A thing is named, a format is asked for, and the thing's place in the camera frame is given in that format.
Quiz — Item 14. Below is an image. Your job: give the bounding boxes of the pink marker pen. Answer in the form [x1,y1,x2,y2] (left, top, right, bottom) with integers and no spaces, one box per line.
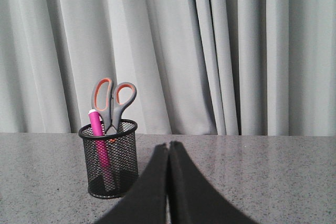
[88,109,116,192]

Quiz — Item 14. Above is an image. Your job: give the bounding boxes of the black mesh pen holder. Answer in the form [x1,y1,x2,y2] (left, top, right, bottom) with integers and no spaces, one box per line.
[78,119,139,199]

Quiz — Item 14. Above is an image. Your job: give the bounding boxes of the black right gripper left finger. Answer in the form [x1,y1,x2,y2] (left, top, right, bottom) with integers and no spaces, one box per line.
[96,144,168,223]

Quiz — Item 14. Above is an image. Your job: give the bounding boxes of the grey orange scissors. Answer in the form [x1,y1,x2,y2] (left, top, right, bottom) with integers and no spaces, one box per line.
[91,78,137,135]

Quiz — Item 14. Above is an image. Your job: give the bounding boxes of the grey curtain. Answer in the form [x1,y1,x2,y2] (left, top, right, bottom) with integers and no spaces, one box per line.
[1,0,335,136]

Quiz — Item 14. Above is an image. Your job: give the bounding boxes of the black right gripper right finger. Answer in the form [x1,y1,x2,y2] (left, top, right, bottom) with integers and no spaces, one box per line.
[167,141,255,223]

